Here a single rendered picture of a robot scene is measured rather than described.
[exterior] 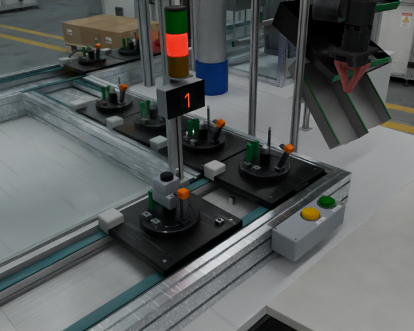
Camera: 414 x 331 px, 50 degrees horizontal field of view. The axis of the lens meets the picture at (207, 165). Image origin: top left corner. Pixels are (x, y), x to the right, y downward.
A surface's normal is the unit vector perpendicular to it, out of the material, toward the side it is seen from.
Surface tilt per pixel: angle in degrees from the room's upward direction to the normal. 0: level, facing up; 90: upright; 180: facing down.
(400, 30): 90
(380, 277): 0
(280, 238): 90
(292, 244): 90
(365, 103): 45
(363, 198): 0
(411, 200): 0
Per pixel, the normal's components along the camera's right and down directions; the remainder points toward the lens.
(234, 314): -0.02, -0.88
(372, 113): 0.39, -0.35
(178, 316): 0.70, 0.33
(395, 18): -0.62, 0.38
